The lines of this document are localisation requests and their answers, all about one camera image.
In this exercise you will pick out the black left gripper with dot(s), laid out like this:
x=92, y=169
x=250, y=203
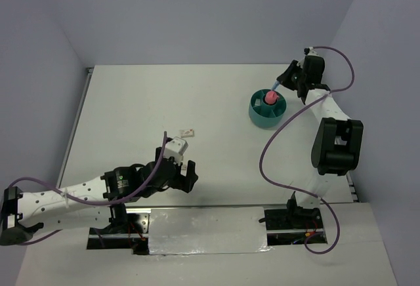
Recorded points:
x=184, y=183

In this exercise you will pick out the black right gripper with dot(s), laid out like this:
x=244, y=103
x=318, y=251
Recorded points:
x=284, y=79

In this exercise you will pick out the blue correction tape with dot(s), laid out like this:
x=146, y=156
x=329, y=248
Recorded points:
x=275, y=86

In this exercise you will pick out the pink-capped marker tube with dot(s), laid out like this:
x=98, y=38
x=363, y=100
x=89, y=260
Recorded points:
x=271, y=98

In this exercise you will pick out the white staples box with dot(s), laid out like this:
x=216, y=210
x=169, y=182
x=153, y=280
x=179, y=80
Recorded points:
x=186, y=133

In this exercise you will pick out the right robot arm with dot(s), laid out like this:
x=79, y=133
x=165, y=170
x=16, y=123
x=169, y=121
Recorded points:
x=337, y=144

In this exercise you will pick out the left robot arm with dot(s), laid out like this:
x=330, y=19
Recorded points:
x=102, y=199

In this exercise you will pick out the teal round organizer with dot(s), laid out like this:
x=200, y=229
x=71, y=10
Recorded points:
x=266, y=116

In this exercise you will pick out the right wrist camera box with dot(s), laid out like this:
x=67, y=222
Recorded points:
x=312, y=58

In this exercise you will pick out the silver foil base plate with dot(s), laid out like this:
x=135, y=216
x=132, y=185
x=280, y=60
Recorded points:
x=207, y=231

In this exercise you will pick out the aluminium table edge rail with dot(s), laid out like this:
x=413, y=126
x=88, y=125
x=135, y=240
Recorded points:
x=89, y=72

